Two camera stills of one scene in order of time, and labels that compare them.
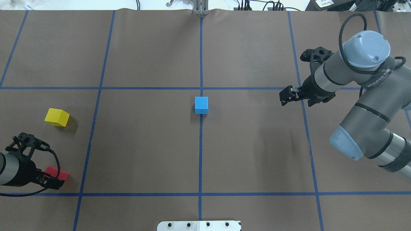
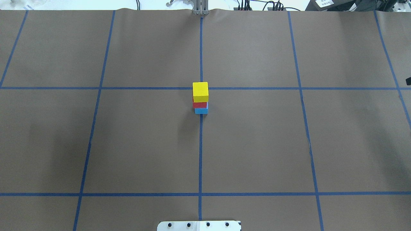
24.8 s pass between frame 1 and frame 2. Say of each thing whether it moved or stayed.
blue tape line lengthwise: stayed
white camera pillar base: stayed
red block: moved
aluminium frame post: stayed
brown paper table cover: stayed
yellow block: moved
